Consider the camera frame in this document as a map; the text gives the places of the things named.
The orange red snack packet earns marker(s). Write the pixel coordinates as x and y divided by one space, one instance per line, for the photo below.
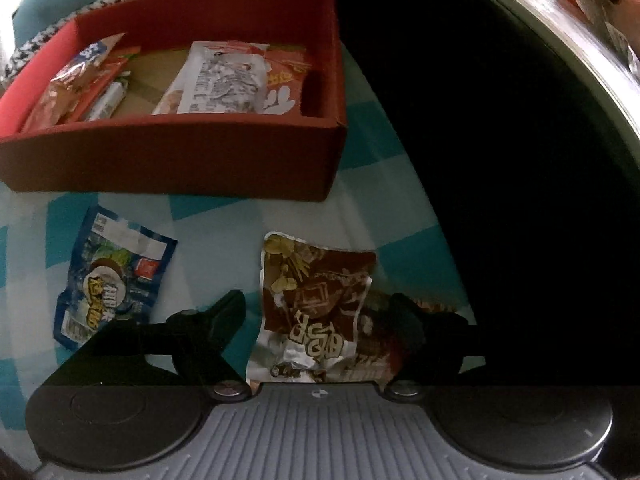
287 80

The brown snack packet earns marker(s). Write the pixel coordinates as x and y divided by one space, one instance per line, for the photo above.
310 305

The red blue white snack packet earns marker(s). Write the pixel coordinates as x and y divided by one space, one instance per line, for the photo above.
75 80

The red green snack packet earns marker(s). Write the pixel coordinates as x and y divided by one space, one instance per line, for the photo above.
131 57

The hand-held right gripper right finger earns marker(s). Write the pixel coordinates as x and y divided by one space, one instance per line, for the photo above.
415 330

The teal white checkered blanket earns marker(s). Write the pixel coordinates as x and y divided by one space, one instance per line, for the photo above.
220 240

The white stick packet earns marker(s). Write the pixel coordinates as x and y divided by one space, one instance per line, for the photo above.
107 100

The grey round table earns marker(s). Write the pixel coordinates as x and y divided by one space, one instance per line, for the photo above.
560 35

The red cardboard box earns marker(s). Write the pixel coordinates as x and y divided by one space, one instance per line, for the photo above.
190 160

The white black print snack packet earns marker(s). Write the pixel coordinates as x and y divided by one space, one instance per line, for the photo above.
220 80

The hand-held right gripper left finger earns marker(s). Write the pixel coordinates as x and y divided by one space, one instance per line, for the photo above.
220 330

